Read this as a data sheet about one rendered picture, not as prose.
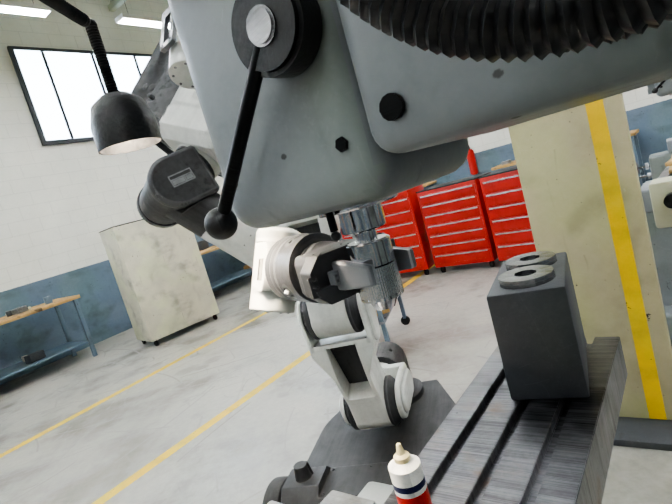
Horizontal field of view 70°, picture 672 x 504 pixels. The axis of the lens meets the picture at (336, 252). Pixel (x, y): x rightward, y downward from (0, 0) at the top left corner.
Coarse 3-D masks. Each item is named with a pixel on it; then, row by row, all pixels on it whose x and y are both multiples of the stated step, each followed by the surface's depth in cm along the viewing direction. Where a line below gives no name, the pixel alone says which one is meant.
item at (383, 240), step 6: (384, 234) 50; (372, 240) 48; (378, 240) 48; (384, 240) 48; (390, 240) 49; (348, 246) 49; (354, 246) 48; (360, 246) 48; (366, 246) 48; (372, 246) 48; (378, 246) 48; (384, 246) 48; (348, 252) 49; (354, 252) 48; (360, 252) 48; (366, 252) 48
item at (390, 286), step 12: (372, 252) 48; (384, 252) 48; (384, 264) 48; (396, 264) 50; (384, 276) 48; (396, 276) 49; (360, 288) 50; (372, 288) 48; (384, 288) 48; (396, 288) 49; (372, 300) 49; (384, 300) 48
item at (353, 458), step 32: (384, 352) 160; (416, 384) 168; (416, 416) 151; (320, 448) 148; (352, 448) 143; (384, 448) 138; (416, 448) 134; (288, 480) 128; (320, 480) 124; (352, 480) 124; (384, 480) 120
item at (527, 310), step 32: (544, 256) 87; (512, 288) 78; (544, 288) 74; (512, 320) 77; (544, 320) 75; (576, 320) 80; (512, 352) 78; (544, 352) 76; (576, 352) 74; (512, 384) 80; (544, 384) 77; (576, 384) 75
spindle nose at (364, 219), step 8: (368, 208) 47; (376, 208) 48; (344, 216) 48; (352, 216) 47; (360, 216) 47; (368, 216) 47; (376, 216) 48; (344, 224) 48; (352, 224) 48; (360, 224) 47; (368, 224) 47; (376, 224) 48; (344, 232) 49; (352, 232) 48; (360, 232) 48
